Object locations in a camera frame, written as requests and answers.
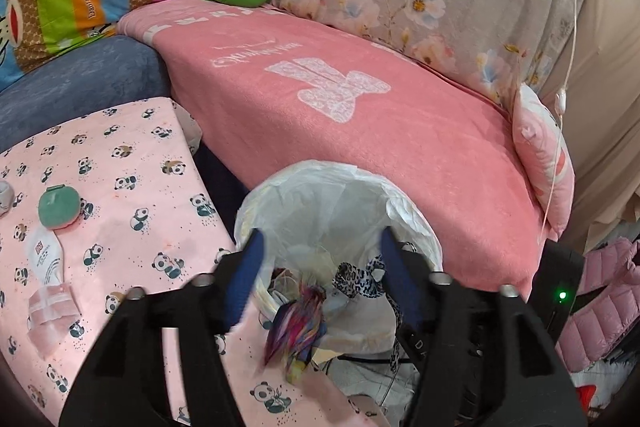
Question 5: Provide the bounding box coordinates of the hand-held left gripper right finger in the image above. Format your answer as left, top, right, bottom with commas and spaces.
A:
380, 231, 588, 427

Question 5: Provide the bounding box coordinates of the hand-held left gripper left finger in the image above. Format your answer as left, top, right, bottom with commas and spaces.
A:
59, 228, 266, 427

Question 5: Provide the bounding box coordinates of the leopard print fabric strip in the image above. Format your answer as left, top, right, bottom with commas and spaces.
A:
332, 257, 406, 373

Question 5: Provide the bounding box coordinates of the multicolour ribbon scrunchie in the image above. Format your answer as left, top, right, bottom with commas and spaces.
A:
264, 284, 328, 380

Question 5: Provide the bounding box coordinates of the grey packet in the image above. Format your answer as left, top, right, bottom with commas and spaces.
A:
322, 292, 351, 315

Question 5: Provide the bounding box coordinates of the trash bin with white bag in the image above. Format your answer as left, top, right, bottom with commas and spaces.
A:
234, 159, 445, 358

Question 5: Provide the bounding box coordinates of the pink down jacket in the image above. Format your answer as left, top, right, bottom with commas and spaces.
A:
555, 237, 640, 370

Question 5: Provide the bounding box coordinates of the white and red bag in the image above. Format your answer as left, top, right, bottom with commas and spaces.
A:
570, 367, 631, 413

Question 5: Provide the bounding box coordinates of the pink pillow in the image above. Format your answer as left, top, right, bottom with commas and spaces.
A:
512, 83, 576, 233

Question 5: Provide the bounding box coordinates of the pink blanket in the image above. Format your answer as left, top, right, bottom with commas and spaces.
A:
117, 0, 558, 303

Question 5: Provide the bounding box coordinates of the pink panda print cloth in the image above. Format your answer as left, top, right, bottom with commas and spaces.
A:
0, 96, 391, 427

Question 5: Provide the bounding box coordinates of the clear pink packet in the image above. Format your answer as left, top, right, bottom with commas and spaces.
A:
27, 283, 83, 358

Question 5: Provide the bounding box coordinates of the white sachet with red label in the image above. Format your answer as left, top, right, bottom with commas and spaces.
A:
24, 227, 66, 288

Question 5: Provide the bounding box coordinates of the green round pouch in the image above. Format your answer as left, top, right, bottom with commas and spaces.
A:
38, 183, 83, 229

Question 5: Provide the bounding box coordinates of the beige curtain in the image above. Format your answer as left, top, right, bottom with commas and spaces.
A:
520, 0, 640, 253

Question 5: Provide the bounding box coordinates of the blue sofa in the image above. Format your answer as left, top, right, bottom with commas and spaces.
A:
0, 36, 171, 152

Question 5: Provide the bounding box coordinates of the black cable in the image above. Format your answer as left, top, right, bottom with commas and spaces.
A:
330, 354, 401, 365

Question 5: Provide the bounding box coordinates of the white cable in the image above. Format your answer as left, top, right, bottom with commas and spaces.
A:
542, 0, 583, 238

